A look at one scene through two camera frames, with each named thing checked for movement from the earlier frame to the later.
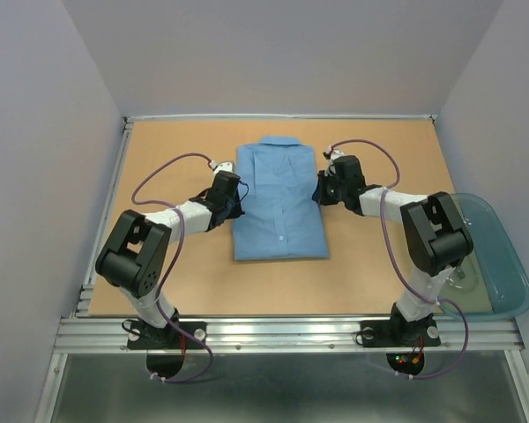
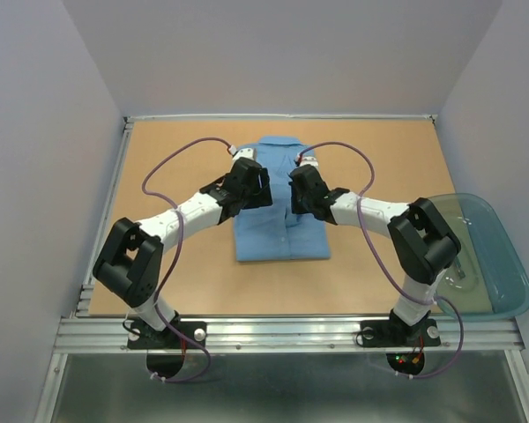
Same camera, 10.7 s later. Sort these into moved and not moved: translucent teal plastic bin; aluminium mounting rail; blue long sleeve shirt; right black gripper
Moved: right black gripper
Not moved: blue long sleeve shirt; translucent teal plastic bin; aluminium mounting rail
